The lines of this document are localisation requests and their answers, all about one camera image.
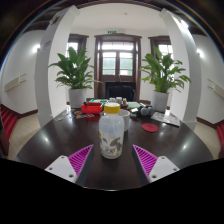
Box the green plant in white pot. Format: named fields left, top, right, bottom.
left=48, top=46, right=103, bottom=109
left=139, top=45, right=192, bottom=113

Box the green flat box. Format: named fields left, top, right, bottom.
left=88, top=98, right=109, bottom=104

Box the green flat pad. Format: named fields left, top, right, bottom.
left=126, top=101, right=142, bottom=110

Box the flat round red coaster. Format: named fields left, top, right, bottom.
left=141, top=122, right=160, bottom=134

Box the printed white leaflet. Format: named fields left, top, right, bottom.
left=150, top=111, right=181, bottom=128

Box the black chair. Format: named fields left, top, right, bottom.
left=105, top=81, right=137, bottom=103

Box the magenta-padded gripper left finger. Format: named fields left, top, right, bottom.
left=44, top=144, right=96, bottom=186

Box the white speckled mug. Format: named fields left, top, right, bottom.
left=119, top=108, right=132, bottom=133

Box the clear bottle with yellow cap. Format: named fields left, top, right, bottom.
left=98, top=102, right=126, bottom=160

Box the dark wooden double door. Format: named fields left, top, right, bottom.
left=94, top=33, right=142, bottom=101

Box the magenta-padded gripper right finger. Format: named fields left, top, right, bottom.
left=131, top=144, right=181, bottom=184

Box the dark-framed window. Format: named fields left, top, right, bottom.
left=66, top=33, right=90, bottom=61
left=148, top=35, right=174, bottom=61

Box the red plastic box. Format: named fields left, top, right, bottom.
left=80, top=101, right=104, bottom=115

